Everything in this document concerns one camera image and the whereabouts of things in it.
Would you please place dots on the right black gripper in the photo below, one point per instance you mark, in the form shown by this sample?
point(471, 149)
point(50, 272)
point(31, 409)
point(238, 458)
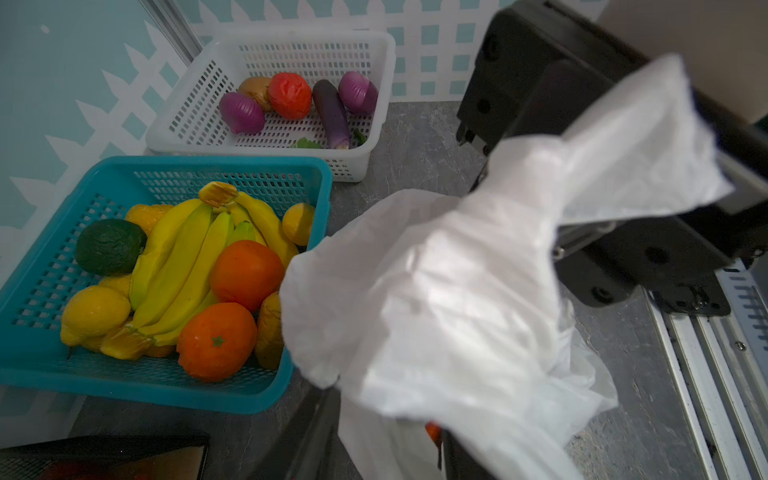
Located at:
point(606, 169)

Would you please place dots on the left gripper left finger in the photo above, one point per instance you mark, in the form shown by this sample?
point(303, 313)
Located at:
point(304, 448)

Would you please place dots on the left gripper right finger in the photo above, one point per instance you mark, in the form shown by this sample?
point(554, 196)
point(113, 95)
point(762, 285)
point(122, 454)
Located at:
point(458, 463)

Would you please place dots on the white plastic grocery bag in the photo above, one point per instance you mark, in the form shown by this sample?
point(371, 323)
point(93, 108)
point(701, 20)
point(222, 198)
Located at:
point(411, 311)

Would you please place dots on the orange fruit left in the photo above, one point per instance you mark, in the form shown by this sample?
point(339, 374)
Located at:
point(216, 343)

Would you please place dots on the orange fruit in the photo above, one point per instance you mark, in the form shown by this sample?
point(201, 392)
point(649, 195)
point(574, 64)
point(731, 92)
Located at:
point(246, 273)
point(216, 343)

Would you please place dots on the purple onion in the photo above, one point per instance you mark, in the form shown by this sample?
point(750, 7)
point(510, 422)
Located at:
point(358, 94)
point(241, 113)

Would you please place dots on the orange fruit right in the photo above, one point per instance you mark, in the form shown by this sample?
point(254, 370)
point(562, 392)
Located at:
point(246, 273)

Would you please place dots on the white plastic vegetable basket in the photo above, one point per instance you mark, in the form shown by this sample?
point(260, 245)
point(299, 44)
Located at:
point(190, 121)

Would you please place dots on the dark purple eggplant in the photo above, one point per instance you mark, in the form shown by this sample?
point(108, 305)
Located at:
point(332, 114)

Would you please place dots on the yellow banana bunch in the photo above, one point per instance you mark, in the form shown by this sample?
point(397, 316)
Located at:
point(171, 280)

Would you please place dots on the green leafy vegetable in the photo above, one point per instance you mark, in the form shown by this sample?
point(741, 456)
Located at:
point(305, 143)

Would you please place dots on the red tomato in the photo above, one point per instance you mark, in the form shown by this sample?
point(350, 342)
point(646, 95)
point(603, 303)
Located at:
point(290, 96)

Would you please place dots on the yellow lemon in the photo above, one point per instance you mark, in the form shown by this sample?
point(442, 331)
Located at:
point(93, 312)

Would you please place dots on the brown potato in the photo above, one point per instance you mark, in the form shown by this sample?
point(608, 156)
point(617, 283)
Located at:
point(257, 88)

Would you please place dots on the green avocado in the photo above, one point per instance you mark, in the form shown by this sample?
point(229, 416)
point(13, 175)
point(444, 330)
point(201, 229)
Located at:
point(110, 247)

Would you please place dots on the black wire snack shelf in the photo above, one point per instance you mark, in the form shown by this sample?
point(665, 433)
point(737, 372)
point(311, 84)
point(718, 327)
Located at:
point(109, 457)

